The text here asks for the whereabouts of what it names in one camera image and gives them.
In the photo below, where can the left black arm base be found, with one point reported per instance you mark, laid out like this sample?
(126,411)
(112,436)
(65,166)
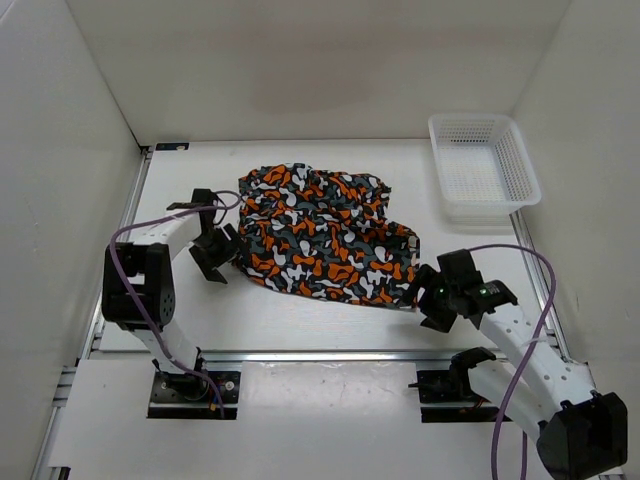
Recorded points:
(184,397)

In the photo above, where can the orange black camouflage shorts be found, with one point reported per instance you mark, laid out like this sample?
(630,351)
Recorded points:
(326,235)

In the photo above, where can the white plastic mesh basket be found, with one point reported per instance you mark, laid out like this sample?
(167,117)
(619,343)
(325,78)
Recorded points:
(483,171)

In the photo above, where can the front aluminium rail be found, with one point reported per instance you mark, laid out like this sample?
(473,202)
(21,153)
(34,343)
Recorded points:
(409,355)

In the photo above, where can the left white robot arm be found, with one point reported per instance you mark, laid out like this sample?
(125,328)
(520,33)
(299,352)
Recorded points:
(138,292)

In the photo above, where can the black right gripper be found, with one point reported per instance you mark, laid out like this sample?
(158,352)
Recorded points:
(424,275)

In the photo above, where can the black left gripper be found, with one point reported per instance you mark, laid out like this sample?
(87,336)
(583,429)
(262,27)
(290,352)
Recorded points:
(233,249)

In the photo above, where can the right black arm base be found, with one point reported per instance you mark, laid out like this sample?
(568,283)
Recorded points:
(445,395)

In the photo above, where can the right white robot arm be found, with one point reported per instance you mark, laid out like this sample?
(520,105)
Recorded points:
(578,432)

